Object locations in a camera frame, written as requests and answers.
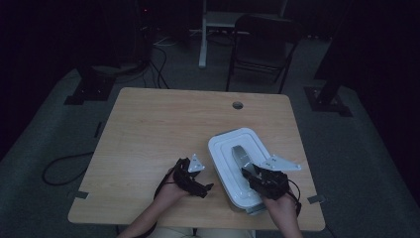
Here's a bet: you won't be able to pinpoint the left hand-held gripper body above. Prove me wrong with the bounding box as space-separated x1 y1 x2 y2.
172 153 206 196

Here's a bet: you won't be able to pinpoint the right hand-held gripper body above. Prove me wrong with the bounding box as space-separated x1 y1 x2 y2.
250 154 302 201

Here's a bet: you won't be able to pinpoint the translucent grey storage box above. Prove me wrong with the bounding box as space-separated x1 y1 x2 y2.
215 128 267 216

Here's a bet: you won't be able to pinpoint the white box lid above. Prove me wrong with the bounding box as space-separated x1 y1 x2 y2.
207 127 272 211

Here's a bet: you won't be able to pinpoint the person's left hand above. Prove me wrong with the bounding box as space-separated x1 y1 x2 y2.
153 170 190 213

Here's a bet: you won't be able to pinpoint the person's beige trousers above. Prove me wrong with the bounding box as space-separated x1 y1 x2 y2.
145 226 257 238

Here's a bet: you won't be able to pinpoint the grey tape piece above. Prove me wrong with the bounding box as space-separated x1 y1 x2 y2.
306 193 327 205
67 190 90 200

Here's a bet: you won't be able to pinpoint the black stand with base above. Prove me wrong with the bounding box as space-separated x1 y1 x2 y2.
63 65 117 106
303 0 354 118

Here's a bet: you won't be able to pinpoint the black folding chair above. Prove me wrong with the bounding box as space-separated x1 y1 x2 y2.
226 14 301 94

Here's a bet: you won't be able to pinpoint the dark computer tower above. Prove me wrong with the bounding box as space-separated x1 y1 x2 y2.
133 0 157 65

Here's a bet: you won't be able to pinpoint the left hand-held gripper black cable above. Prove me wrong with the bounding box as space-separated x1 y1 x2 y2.
153 165 181 201

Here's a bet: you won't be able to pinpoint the hand-held gripper black cable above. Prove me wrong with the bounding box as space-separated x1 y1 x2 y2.
153 165 181 201
285 178 303 217

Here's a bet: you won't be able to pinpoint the right hand-held gripper black cable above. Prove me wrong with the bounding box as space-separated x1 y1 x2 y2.
285 178 303 217

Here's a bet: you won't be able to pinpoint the black looped floor cable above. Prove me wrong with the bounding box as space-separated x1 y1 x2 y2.
42 151 95 186

